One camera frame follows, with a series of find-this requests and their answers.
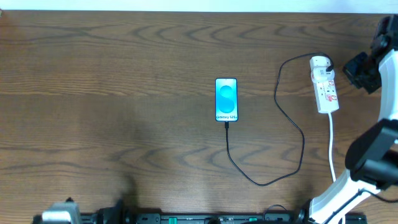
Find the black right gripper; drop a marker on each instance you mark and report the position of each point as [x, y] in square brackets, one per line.
[359, 73]

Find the blue Galaxy smartphone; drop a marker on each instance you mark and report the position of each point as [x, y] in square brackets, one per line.
[226, 100]

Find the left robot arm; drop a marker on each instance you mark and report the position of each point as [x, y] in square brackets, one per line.
[118, 214]

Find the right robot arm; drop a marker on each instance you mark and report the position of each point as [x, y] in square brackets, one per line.
[370, 164]

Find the white charger plug adapter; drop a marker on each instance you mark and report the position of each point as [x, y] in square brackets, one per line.
[320, 61]

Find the white power strip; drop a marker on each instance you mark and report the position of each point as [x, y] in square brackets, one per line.
[325, 90]

